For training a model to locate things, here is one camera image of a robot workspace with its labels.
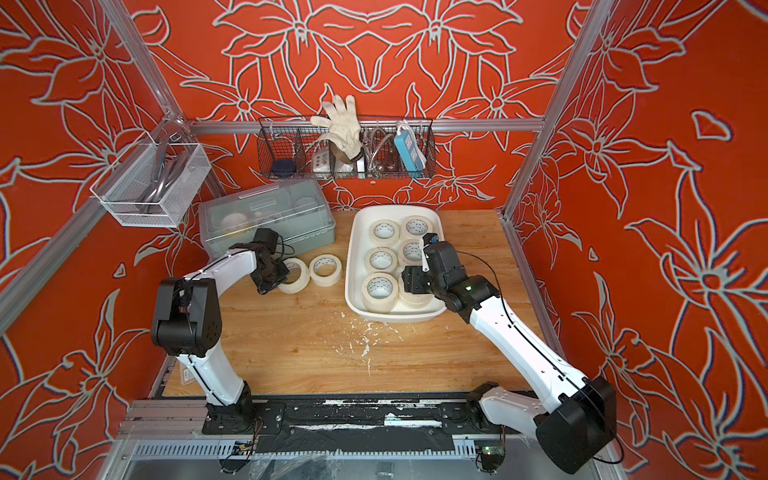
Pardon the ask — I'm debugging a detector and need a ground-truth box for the blue box in basket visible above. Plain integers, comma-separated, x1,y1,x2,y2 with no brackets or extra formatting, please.
394,121,427,178

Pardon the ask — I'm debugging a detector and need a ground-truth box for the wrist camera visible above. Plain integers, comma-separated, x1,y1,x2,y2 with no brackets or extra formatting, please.
422,233,468,291
229,228,281,255

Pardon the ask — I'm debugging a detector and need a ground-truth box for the white plastic tray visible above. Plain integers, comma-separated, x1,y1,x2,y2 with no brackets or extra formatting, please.
345,205,446,323

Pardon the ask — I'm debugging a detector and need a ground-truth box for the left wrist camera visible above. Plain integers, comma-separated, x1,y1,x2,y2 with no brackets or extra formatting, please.
229,228,281,255

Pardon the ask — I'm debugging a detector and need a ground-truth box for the grey lidded storage box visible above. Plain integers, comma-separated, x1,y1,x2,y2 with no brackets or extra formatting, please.
199,180,336,260

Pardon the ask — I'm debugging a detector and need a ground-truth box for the beige tape roll three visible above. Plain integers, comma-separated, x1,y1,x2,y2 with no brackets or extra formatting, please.
365,247,399,274

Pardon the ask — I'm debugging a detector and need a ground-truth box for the beige tape roll two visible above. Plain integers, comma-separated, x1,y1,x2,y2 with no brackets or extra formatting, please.
399,290,434,309

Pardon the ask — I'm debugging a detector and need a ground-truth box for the dark blue round lid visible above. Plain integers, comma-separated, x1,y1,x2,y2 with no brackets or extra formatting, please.
271,158,297,179

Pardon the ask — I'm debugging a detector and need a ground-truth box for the beige tape roll one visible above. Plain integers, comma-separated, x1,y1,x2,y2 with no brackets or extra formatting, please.
309,254,343,288

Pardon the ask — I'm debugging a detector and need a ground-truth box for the small label card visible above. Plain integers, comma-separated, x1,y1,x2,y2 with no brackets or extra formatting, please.
180,366,196,386

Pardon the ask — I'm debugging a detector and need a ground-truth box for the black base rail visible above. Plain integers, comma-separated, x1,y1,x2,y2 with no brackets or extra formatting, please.
202,391,516,456

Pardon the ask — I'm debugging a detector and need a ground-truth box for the white work glove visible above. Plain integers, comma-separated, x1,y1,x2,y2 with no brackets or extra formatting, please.
310,94,362,160

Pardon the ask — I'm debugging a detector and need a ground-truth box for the beige tape roll six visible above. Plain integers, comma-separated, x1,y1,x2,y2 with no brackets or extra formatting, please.
400,215,435,240

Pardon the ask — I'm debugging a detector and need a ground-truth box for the white wire basket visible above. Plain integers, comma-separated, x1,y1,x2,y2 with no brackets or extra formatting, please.
90,135,211,229

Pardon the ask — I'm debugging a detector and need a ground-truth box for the beige tape roll eight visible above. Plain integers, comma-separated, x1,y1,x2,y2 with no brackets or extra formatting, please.
362,273,399,314

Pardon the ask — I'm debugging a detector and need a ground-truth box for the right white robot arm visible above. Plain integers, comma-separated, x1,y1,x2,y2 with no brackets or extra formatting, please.
401,266,617,474

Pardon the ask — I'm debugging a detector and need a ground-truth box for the white power strip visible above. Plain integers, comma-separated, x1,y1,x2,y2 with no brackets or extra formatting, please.
311,147,331,179

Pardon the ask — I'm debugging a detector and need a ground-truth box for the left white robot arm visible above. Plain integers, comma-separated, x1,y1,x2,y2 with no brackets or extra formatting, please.
151,240,289,435

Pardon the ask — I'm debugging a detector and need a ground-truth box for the black wire basket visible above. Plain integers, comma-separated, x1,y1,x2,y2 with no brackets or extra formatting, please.
256,116,437,180

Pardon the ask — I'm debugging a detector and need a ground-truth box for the beige tape roll five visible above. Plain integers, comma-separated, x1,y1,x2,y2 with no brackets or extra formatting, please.
369,219,400,248

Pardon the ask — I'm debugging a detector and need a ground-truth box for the beige tape roll four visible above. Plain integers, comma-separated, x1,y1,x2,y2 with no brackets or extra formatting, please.
398,239,423,268

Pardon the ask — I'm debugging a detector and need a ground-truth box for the beige tape roll seven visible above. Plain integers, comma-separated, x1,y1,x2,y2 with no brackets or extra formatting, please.
278,258,310,294

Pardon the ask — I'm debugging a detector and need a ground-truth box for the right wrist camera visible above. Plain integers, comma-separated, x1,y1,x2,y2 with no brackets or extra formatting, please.
422,233,468,291

